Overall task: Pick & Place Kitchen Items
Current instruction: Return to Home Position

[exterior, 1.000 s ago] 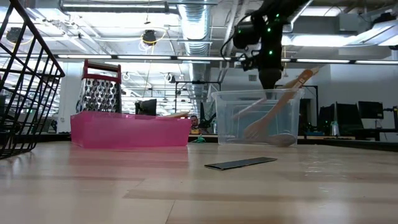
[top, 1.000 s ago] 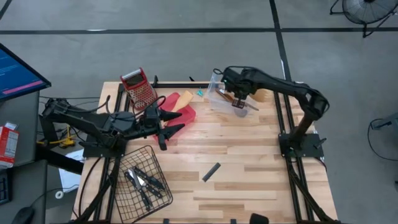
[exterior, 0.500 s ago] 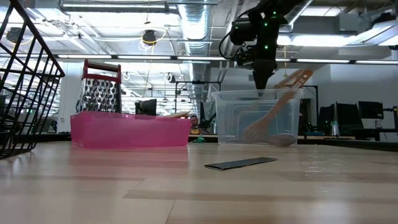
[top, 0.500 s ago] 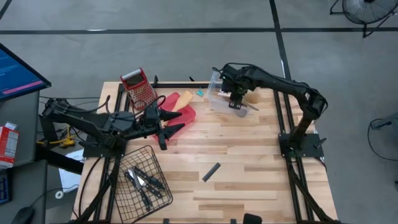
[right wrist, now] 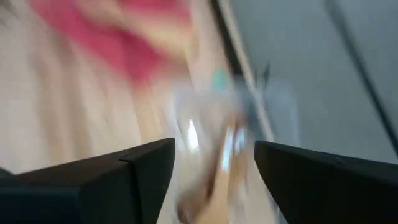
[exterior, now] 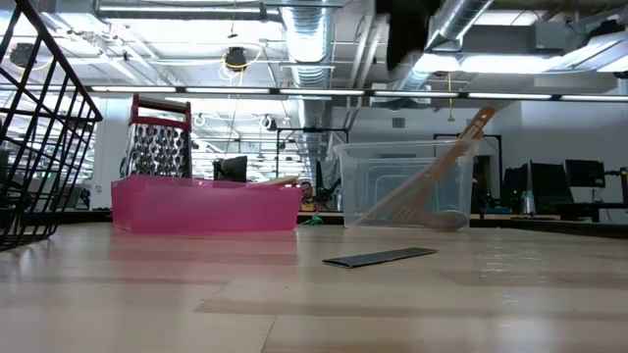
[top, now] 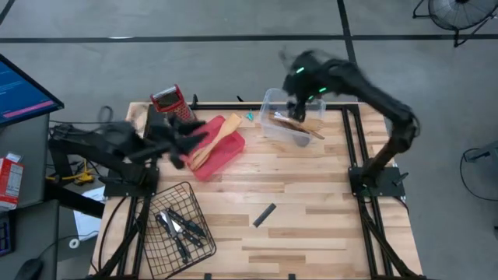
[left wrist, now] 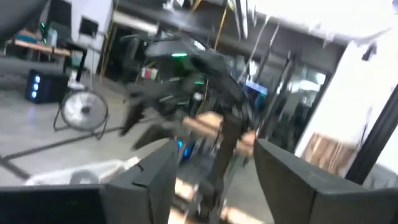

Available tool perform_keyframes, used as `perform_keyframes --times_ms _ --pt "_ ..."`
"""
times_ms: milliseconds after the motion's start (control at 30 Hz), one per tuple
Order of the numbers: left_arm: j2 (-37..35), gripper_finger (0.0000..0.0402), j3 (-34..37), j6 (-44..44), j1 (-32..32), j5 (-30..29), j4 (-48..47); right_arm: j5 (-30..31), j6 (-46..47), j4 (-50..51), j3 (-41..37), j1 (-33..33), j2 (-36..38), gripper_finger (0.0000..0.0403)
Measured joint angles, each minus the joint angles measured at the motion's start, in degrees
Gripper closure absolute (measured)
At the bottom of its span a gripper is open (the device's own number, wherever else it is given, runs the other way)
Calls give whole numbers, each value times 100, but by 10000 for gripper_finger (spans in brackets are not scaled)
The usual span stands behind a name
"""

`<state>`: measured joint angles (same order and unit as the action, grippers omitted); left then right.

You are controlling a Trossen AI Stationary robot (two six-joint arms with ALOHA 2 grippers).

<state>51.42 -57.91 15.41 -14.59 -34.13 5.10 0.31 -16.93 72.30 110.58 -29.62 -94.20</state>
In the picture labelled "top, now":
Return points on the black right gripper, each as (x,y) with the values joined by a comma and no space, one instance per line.
(311,81)

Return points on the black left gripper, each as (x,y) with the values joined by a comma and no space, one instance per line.
(155,144)

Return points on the dark wooden spoon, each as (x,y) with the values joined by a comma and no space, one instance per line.
(292,125)

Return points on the labelled wooden slotted spatula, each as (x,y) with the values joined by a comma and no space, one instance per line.
(280,120)

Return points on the grey spatula blade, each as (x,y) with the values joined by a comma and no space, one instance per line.
(264,215)

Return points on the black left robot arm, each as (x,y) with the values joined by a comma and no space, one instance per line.
(97,149)

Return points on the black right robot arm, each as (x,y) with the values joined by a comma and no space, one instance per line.
(389,109)

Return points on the clear plastic container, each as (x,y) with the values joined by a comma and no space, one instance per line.
(268,101)

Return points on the red metal box grater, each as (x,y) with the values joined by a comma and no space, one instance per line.
(171,101)

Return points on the pink plastic tray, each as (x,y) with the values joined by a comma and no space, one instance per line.
(229,151)

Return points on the teal clip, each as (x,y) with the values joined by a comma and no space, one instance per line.
(250,115)

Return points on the black beam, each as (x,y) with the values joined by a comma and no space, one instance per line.
(74,200)

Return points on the white paper sheet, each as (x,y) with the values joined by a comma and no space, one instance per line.
(87,225)

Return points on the white tape roll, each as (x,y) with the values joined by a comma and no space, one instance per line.
(70,243)

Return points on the computer monitor blue screen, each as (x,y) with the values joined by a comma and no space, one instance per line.
(19,93)

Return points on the grey desk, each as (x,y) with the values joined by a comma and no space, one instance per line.
(35,233)

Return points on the red cardboard box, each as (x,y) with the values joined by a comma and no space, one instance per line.
(9,183)

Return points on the black floor fan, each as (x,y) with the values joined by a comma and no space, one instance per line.
(459,13)

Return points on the black computer mouse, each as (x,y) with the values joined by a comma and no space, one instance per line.
(27,270)

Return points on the black keyboard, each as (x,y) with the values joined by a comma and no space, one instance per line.
(4,237)

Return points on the black aluminium table frame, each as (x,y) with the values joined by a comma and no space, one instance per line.
(360,144)

